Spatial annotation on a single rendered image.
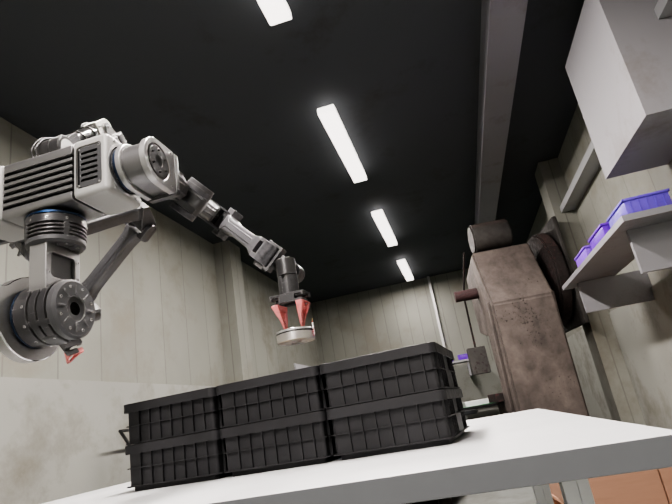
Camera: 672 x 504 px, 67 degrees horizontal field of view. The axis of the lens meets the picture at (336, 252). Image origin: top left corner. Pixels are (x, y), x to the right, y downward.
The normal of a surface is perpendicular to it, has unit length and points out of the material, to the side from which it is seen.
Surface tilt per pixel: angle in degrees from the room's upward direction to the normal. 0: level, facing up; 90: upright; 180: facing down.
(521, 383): 92
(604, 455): 90
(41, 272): 90
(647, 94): 90
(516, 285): 63
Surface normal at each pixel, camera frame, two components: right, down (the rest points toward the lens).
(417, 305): -0.24, -0.26
